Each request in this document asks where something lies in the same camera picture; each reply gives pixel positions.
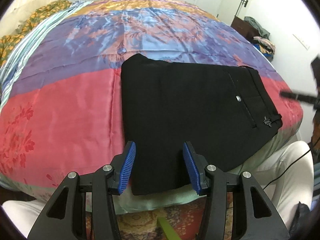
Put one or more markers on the patterned floor rug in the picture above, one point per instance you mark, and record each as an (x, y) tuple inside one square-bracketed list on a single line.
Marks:
[(140, 222)]

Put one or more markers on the green flat object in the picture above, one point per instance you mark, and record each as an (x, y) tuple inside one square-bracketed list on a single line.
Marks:
[(167, 230)]

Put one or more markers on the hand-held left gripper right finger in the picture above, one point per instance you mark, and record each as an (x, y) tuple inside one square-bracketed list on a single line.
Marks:
[(191, 165)]

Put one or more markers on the person's left leg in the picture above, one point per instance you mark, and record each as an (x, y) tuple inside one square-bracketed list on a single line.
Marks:
[(20, 217)]

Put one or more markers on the black pants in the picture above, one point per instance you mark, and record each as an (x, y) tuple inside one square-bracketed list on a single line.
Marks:
[(187, 105)]

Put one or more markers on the colourful floral satin bedspread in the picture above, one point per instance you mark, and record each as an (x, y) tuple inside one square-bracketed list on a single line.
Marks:
[(62, 110)]

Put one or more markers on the dark wooden furniture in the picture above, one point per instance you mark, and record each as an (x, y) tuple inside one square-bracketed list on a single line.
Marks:
[(241, 27)]

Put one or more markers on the striped bed sheet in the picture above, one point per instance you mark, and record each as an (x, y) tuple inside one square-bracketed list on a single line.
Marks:
[(30, 40)]

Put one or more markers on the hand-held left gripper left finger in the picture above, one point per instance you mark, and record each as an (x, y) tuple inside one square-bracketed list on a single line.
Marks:
[(127, 165)]

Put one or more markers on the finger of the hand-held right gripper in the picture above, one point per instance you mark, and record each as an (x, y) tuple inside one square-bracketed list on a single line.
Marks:
[(297, 96)]

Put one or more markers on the pile of colourful clothes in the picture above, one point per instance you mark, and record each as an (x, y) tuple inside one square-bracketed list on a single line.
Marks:
[(265, 46)]

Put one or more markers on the grey-green garment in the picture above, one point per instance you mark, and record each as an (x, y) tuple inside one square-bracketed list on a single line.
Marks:
[(260, 28)]

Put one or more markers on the dark cloth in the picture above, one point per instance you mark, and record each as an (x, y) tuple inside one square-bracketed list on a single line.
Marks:
[(302, 220)]

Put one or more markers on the person's leg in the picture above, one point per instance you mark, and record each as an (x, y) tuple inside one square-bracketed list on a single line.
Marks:
[(20, 217), (287, 195)]

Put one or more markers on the green floral cloth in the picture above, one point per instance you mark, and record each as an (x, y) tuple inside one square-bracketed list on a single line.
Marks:
[(42, 11)]

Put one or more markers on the white wall switch plate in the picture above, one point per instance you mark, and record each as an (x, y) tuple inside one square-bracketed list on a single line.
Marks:
[(302, 42)]

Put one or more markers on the person's right leg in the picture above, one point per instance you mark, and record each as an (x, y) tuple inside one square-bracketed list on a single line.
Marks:
[(287, 195)]

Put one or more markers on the white door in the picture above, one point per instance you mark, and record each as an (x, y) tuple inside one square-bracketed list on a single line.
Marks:
[(232, 2)]

